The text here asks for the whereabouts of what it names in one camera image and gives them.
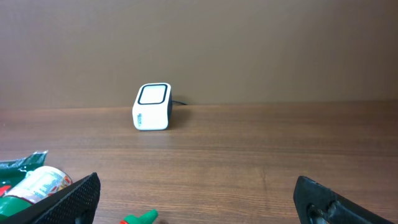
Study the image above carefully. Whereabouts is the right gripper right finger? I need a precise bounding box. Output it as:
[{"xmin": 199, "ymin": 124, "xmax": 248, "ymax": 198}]
[{"xmin": 293, "ymin": 175, "xmax": 392, "ymax": 224}]

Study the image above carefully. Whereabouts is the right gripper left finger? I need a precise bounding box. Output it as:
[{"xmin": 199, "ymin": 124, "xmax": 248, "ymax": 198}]
[{"xmin": 1, "ymin": 172, "xmax": 101, "ymax": 224}]

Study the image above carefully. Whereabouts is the green lid white jar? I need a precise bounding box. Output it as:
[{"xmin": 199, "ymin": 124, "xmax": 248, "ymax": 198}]
[{"xmin": 1, "ymin": 166, "xmax": 73, "ymax": 220}]

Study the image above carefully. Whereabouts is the green snack bag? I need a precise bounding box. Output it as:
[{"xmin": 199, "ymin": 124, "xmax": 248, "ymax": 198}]
[{"xmin": 0, "ymin": 151, "xmax": 48, "ymax": 196}]

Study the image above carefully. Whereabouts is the red chili sauce bottle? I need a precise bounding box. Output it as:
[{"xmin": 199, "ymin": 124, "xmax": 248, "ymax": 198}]
[{"xmin": 119, "ymin": 210, "xmax": 159, "ymax": 224}]

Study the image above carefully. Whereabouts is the white barcode scanner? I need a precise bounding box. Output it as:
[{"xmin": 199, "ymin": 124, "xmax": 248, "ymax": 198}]
[{"xmin": 132, "ymin": 83, "xmax": 172, "ymax": 131}]

